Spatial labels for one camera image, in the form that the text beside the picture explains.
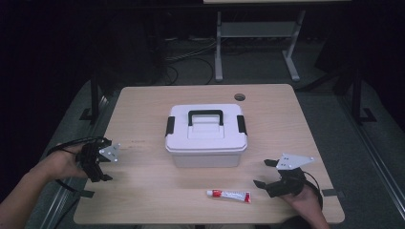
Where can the black metal stand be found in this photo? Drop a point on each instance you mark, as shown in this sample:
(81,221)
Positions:
(94,98)
(358,101)

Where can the black box latch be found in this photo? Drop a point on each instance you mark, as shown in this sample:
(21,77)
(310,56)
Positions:
(242,124)
(170,125)

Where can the white metal table frame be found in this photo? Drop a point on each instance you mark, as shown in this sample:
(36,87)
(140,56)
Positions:
(256,30)

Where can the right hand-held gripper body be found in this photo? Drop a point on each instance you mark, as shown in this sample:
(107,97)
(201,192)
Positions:
(291,184)

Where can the person's right hand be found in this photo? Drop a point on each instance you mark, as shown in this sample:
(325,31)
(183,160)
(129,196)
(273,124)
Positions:
(305,203)

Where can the grey tape strip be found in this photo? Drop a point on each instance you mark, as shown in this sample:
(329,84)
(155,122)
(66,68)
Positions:
(85,193)
(331,192)

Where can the white plastic storage box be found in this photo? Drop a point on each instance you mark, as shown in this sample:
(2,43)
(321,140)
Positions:
(207,159)

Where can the person's left hand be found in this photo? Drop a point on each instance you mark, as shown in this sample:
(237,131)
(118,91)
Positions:
(63,165)

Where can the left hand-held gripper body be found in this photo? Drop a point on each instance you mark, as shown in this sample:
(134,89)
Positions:
(90,159)

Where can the white and red ointment tube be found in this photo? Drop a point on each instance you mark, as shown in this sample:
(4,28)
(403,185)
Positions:
(230,194)

